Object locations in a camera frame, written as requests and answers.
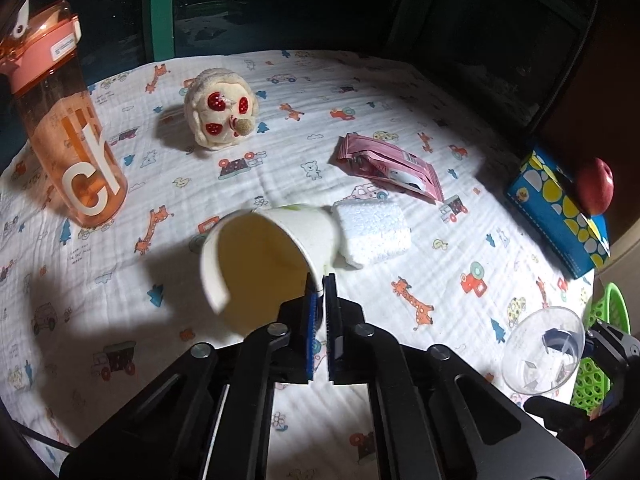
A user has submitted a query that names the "cream plush toy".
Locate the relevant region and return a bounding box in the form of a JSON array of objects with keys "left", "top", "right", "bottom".
[{"left": 182, "top": 68, "right": 261, "bottom": 151}]

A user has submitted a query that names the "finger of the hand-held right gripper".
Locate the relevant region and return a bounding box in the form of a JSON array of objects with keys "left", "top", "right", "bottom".
[
  {"left": 542, "top": 328, "right": 577, "bottom": 357},
  {"left": 586, "top": 320, "right": 640, "bottom": 377}
]

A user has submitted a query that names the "pink foil packet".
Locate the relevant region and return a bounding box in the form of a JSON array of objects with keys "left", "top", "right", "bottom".
[{"left": 333, "top": 132, "right": 445, "bottom": 205}]

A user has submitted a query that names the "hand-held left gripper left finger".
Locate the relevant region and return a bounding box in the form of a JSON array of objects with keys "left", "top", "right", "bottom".
[{"left": 60, "top": 272, "right": 321, "bottom": 480}]

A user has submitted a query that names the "white paper cup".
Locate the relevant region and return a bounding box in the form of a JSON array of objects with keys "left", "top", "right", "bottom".
[{"left": 199, "top": 203, "right": 341, "bottom": 337}]

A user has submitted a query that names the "white printed blanket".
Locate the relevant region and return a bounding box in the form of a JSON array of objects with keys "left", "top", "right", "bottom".
[{"left": 0, "top": 48, "right": 597, "bottom": 480}]

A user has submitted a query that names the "green plastic mesh basket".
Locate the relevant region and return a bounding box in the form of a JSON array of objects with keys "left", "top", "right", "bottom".
[{"left": 570, "top": 283, "right": 632, "bottom": 419}]

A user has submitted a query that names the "red apple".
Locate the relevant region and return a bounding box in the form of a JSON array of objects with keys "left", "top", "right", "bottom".
[{"left": 575, "top": 157, "right": 615, "bottom": 216}]

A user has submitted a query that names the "orange water bottle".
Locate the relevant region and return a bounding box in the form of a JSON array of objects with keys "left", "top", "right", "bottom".
[{"left": 0, "top": 0, "right": 130, "bottom": 229}]

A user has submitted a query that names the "white foam block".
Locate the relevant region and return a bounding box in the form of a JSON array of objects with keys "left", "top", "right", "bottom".
[{"left": 332, "top": 198, "right": 412, "bottom": 267}]

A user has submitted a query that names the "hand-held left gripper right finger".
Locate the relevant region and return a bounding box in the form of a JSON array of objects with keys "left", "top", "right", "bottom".
[{"left": 323, "top": 272, "right": 586, "bottom": 480}]

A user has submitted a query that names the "clear round plastic lid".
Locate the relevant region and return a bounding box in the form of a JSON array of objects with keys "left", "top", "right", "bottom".
[{"left": 501, "top": 306, "right": 586, "bottom": 395}]

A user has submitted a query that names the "teal frame post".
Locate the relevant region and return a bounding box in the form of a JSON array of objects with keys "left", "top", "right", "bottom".
[{"left": 142, "top": 0, "right": 176, "bottom": 64}]

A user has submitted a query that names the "blue spotted tissue box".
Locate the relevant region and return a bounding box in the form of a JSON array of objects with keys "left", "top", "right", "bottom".
[{"left": 504, "top": 145, "right": 612, "bottom": 279}]

